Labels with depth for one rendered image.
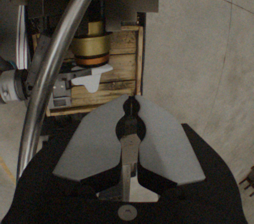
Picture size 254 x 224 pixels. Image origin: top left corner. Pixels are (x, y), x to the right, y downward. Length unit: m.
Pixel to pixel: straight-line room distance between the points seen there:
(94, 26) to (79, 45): 0.04
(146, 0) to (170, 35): 1.33
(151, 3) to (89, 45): 0.15
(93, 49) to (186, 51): 1.53
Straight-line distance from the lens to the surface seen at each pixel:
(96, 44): 0.31
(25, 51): 1.29
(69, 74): 0.32
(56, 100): 0.36
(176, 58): 1.74
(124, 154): 0.70
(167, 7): 1.62
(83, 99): 0.61
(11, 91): 0.37
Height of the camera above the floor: 1.42
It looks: 59 degrees down
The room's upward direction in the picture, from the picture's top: 150 degrees clockwise
